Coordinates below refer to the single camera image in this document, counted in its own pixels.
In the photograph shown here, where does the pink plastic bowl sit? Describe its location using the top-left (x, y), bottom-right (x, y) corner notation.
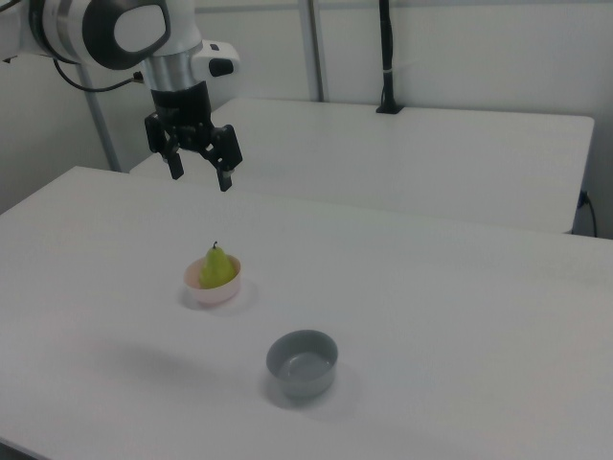
top-left (183, 255), bottom-right (242, 308)

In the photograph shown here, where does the grey plastic bowl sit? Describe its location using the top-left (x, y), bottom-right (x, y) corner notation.
top-left (265, 329), bottom-right (340, 398)

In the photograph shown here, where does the grey metal frame post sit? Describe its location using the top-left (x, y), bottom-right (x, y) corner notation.
top-left (76, 61), bottom-right (122, 173)
top-left (299, 0), bottom-right (331, 103)

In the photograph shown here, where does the green pear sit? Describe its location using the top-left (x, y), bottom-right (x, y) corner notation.
top-left (198, 241), bottom-right (237, 290)

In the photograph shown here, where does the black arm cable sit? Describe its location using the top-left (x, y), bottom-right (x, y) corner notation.
top-left (52, 57), bottom-right (146, 93)

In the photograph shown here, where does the white side table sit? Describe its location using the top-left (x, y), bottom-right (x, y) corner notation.
top-left (128, 98), bottom-right (596, 235)

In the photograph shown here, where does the black cable with blue plug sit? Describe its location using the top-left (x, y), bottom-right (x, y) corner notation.
top-left (578, 190), bottom-right (599, 239)

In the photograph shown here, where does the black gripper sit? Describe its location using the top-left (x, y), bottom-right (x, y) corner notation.
top-left (145, 80), bottom-right (243, 193)

